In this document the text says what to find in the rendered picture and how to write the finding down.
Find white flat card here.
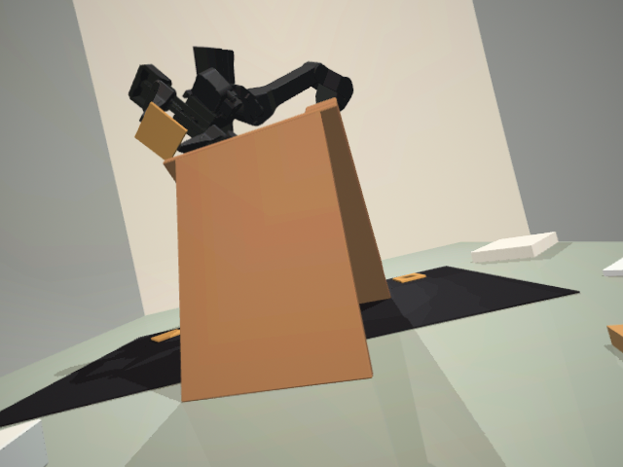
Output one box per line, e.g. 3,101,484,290
603,259,623,276

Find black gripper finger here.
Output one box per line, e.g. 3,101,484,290
177,124,228,153
139,80,174,122

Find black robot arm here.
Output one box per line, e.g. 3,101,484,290
183,46,353,134

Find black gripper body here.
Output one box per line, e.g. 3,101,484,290
128,64,226,137

